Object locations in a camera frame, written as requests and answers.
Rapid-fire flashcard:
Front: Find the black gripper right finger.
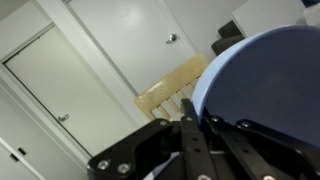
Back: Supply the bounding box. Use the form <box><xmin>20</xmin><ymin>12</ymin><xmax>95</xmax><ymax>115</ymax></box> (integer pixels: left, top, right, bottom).
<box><xmin>206</xmin><ymin>115</ymin><xmax>320</xmax><ymax>180</ymax></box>

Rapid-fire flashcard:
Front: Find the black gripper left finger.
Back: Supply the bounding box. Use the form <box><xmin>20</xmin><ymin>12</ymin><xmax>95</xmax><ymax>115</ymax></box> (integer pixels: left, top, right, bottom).
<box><xmin>87</xmin><ymin>98</ymin><xmax>219</xmax><ymax>180</ymax></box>

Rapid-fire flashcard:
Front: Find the blue plastic bowl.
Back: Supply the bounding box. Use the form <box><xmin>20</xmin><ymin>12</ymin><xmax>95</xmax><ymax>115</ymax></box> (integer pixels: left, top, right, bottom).
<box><xmin>191</xmin><ymin>24</ymin><xmax>320</xmax><ymax>149</ymax></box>

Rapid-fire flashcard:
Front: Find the wooden slat-back chair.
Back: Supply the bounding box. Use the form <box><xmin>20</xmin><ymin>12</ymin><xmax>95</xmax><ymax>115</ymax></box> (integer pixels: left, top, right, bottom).
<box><xmin>134</xmin><ymin>53</ymin><xmax>210</xmax><ymax>122</ymax></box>

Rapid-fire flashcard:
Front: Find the dark grey couch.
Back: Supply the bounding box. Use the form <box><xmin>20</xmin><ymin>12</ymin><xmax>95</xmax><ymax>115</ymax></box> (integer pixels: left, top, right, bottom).
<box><xmin>211</xmin><ymin>19</ymin><xmax>248</xmax><ymax>56</ymax></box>

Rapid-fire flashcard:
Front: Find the white cabinet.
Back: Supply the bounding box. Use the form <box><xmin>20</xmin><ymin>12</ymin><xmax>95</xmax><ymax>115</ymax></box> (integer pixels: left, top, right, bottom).
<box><xmin>231</xmin><ymin>0</ymin><xmax>308</xmax><ymax>38</ymax></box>

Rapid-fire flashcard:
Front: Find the white closet door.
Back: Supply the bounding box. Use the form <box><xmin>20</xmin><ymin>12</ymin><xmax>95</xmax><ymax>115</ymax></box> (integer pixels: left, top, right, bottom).
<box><xmin>0</xmin><ymin>136</ymin><xmax>44</xmax><ymax>180</ymax></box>

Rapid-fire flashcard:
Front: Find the silver door lever handle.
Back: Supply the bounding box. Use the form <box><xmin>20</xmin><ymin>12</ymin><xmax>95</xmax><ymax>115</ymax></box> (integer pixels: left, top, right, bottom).
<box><xmin>165</xmin><ymin>33</ymin><xmax>178</xmax><ymax>45</ymax></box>
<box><xmin>57</xmin><ymin>113</ymin><xmax>70</xmax><ymax>123</ymax></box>

